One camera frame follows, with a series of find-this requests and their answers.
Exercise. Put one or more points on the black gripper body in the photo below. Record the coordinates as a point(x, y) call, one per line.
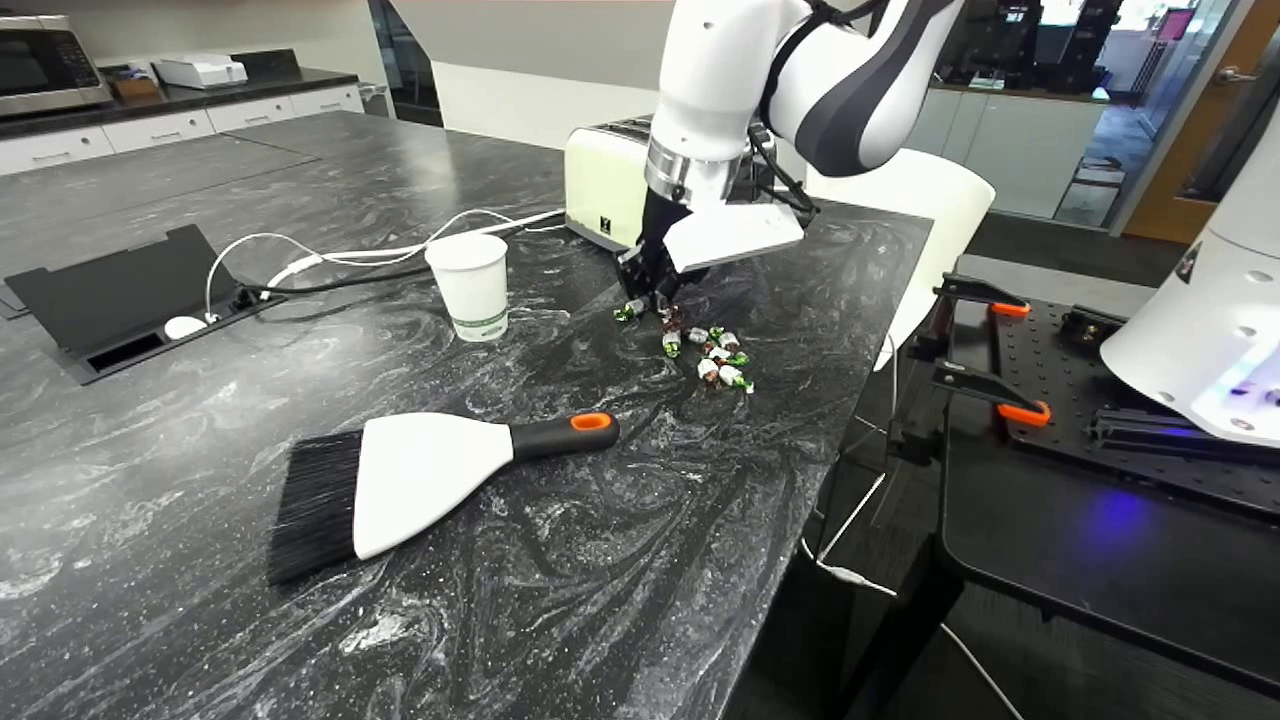
point(649, 269)

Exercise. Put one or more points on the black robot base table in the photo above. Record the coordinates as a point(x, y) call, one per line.
point(1128, 558)

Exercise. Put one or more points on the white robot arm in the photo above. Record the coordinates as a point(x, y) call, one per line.
point(799, 68)

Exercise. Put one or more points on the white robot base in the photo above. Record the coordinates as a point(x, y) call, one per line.
point(1210, 337)

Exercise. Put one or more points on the green wrapped sweet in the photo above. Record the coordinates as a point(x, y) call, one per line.
point(631, 308)

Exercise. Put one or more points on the translucent plastic cup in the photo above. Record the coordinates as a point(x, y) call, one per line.
point(475, 281)

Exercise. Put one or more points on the black bristle counter brush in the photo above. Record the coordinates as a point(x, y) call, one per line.
point(387, 483)

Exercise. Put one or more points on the cream toaster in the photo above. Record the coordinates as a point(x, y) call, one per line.
point(606, 181)

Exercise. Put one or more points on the orange black clamp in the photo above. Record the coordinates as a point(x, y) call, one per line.
point(999, 302)
point(1019, 408)

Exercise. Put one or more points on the white box on shelf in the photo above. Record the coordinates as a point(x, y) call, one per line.
point(203, 68)

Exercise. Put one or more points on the black recessed socket lid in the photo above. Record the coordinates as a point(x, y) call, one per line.
point(108, 313)

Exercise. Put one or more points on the silver microwave oven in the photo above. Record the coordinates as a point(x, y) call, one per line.
point(45, 68)

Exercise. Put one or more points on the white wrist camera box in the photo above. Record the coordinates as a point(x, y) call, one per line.
point(727, 232)

